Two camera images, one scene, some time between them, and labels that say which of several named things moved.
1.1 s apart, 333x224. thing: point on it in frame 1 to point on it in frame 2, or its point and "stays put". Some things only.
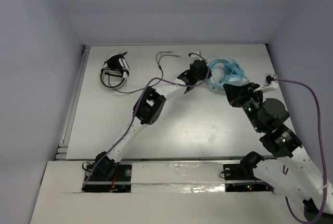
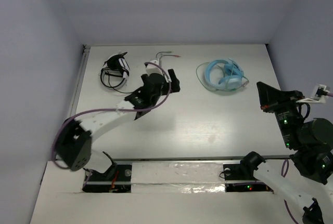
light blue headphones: (233, 75) stays put
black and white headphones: (115, 71) stays put
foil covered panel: (178, 178) stays put
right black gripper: (239, 93) to (271, 98)
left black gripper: (190, 76) to (168, 82)
